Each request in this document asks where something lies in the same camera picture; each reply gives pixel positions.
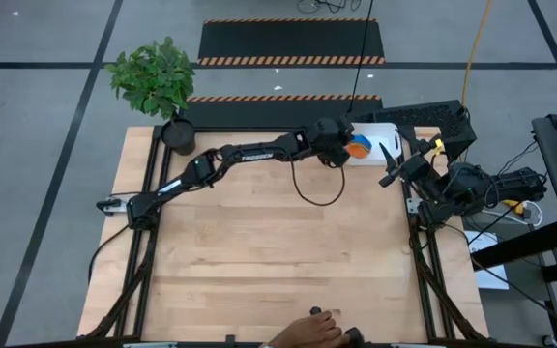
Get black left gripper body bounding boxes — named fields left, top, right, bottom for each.
left=302, top=115, right=356, bottom=169

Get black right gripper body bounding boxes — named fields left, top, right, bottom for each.
left=394, top=136, right=447, bottom=197

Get orange measuring cup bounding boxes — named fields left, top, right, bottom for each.
left=345, top=140, right=372, bottom=160

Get white plastic basket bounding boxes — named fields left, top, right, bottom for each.
left=346, top=122, right=403, bottom=167

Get black computer case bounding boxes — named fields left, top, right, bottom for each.
left=355, top=100, right=478, bottom=164

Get black hazard-striped floor mat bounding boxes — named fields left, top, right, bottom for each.
left=196, top=17, right=386, bottom=67
left=179, top=94, right=385, bottom=131

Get white paper sheet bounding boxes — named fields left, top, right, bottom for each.
left=466, top=230, right=511, bottom=291

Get yellow power plug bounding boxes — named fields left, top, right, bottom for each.
left=503, top=197, right=529, bottom=217

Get person's hand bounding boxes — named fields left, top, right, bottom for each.
left=264, top=310, right=352, bottom=348

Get green plant in black pot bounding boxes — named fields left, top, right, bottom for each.
left=105, top=36, right=197, bottom=157

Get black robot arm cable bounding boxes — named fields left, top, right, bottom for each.
left=289, top=153, right=347, bottom=208

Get black hanging cable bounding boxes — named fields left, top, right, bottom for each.
left=345, top=0, right=375, bottom=117

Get black table frame rails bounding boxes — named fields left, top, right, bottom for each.
left=77, top=125, right=176, bottom=339
left=396, top=125, right=490, bottom=342

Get yellow cable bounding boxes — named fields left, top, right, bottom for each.
left=460, top=0, right=495, bottom=110

